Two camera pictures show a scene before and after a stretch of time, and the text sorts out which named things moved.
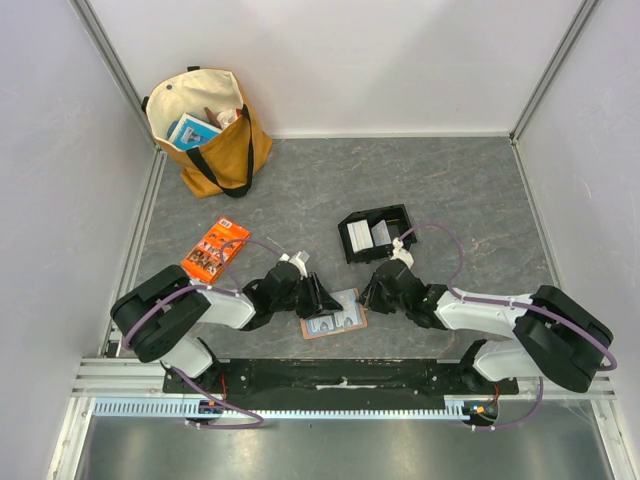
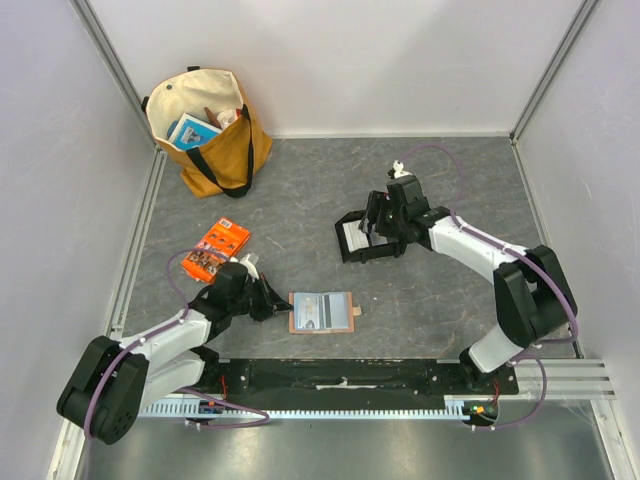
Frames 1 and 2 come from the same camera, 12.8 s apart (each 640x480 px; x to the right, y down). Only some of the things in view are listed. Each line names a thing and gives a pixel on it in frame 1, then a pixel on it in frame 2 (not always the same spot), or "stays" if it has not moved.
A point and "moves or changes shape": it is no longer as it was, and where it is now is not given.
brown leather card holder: (351, 317) moves or changes shape
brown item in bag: (212, 119) stays
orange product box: (215, 249) stays
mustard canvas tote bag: (223, 164) stays
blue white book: (191, 133) stays
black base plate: (332, 378) stays
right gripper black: (377, 293) -> (376, 220)
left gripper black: (320, 300) -> (271, 302)
